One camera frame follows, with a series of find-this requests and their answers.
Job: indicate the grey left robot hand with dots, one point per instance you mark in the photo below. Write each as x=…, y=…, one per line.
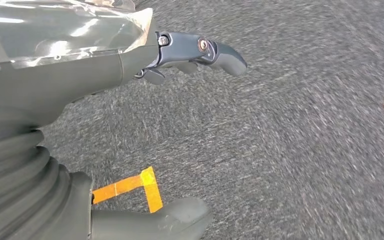
x=62, y=66

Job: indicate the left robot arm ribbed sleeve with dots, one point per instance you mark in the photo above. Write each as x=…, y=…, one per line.
x=13, y=185

